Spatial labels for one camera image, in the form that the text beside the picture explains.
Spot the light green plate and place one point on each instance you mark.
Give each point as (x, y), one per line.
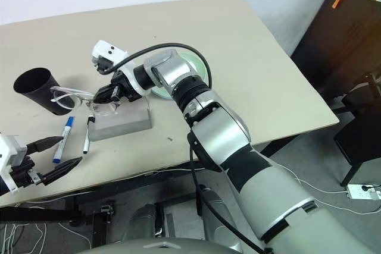
(199, 63)

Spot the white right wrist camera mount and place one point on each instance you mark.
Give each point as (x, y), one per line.
(104, 49)

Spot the silver robot torso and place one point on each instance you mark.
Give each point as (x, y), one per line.
(154, 243)

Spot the black capped white marker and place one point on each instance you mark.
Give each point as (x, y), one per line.
(87, 138)

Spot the black metal table frame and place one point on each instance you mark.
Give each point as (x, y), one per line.
(125, 182)

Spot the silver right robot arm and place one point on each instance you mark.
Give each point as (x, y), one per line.
(262, 182)

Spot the black plastic cup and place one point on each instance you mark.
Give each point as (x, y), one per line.
(41, 90)

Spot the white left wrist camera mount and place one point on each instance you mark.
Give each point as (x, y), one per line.
(12, 150)

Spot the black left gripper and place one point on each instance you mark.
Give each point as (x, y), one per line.
(23, 171)

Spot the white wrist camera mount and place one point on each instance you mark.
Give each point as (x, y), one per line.
(12, 150)
(104, 49)

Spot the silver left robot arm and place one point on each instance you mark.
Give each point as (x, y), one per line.
(3, 187)

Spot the clear frame glasses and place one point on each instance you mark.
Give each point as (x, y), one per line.
(66, 99)

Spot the large black equipment case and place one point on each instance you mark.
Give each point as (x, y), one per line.
(336, 31)

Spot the black chair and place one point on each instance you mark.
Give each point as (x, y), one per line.
(361, 135)

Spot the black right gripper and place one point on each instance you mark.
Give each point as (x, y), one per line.
(122, 85)

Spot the white power strip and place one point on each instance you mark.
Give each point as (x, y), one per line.
(361, 191)

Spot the grey robot leg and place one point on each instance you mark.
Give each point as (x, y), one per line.
(218, 215)
(146, 218)

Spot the blue capped white marker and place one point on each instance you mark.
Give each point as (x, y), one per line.
(62, 141)

